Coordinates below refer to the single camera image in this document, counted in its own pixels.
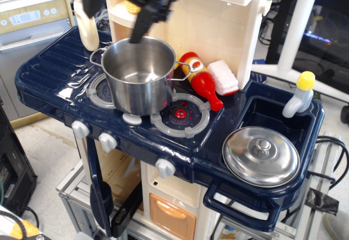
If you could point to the grey right stove knob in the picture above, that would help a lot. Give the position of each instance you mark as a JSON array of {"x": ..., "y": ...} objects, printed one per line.
[{"x": 166, "y": 168}]

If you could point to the white stand frame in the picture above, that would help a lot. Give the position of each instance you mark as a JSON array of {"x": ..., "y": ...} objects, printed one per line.
[{"x": 310, "y": 35}]

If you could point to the grey left stove knob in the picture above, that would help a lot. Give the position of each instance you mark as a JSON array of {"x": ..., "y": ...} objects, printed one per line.
[{"x": 80, "y": 129}]

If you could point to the navy toy oven door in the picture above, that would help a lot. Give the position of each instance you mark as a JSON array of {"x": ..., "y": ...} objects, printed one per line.
[{"x": 102, "y": 202}]

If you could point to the cream toy bottle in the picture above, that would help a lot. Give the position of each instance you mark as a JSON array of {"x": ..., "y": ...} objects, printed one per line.
[{"x": 87, "y": 27}]

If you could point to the white red toy sponge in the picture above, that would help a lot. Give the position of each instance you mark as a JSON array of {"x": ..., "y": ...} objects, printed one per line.
[{"x": 225, "y": 81}]

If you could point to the grey left stove burner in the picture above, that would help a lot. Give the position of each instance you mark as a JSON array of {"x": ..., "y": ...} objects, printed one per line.
[{"x": 99, "y": 93}]

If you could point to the cream toy kitchen shelf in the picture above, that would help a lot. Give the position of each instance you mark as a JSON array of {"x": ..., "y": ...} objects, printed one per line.
[{"x": 216, "y": 30}]

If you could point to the grey round stove button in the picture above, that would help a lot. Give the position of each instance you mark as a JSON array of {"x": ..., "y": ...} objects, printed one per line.
[{"x": 131, "y": 119}]

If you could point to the grey stove burner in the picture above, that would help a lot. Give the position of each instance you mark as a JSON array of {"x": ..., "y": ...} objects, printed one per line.
[
  {"x": 185, "y": 117},
  {"x": 99, "y": 93}
]

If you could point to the yellow toy corn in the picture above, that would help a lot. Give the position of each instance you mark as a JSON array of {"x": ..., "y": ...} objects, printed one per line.
[{"x": 131, "y": 7}]

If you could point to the grey stove knob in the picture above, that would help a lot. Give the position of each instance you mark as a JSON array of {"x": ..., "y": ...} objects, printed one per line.
[
  {"x": 80, "y": 129},
  {"x": 166, "y": 168},
  {"x": 107, "y": 142}
]

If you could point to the grey dishwasher appliance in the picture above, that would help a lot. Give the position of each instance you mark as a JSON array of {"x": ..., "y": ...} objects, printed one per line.
[{"x": 24, "y": 32}]

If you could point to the grey right stove burner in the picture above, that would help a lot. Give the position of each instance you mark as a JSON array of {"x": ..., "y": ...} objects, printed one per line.
[{"x": 185, "y": 117}]

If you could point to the orange toy drawer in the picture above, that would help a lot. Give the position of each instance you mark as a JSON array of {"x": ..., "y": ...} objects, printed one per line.
[{"x": 173, "y": 219}]

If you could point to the stainless steel pot lid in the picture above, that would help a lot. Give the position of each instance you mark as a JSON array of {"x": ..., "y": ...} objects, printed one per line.
[{"x": 261, "y": 157}]

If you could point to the aluminium frame cart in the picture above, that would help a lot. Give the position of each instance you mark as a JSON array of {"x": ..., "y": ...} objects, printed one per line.
[{"x": 194, "y": 181}]

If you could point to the red toy ketchup bottle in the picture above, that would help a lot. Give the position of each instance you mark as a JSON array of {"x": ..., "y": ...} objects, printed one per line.
[{"x": 200, "y": 79}]

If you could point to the grey middle stove knob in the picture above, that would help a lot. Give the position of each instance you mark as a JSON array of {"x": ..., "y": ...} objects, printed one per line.
[{"x": 107, "y": 142}]

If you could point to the navy toy kitchen counter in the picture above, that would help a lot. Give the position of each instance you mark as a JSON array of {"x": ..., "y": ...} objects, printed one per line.
[{"x": 55, "y": 80}]

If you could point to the black computer case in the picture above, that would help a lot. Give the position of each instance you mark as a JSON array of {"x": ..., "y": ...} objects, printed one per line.
[{"x": 17, "y": 175}]

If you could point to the grey toy faucet yellow cap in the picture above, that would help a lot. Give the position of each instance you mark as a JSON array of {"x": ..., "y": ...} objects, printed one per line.
[{"x": 302, "y": 96}]

